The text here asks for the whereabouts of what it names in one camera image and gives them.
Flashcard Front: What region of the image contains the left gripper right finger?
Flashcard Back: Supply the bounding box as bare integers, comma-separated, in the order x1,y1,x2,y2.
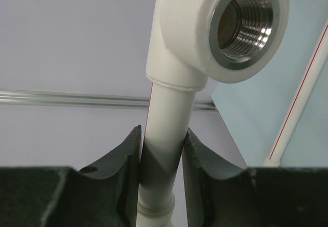
182,131,327,226

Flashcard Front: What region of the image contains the light blue table mat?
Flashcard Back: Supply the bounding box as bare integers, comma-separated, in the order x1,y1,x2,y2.
212,0,327,167

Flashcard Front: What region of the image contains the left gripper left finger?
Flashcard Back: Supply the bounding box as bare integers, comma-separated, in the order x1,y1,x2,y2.
1,126,141,226

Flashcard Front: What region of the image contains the aluminium frame post left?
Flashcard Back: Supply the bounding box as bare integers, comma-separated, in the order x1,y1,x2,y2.
0,88,218,113

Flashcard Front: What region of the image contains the white PVC pipe frame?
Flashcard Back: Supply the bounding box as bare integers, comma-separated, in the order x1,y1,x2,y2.
135,0,328,227

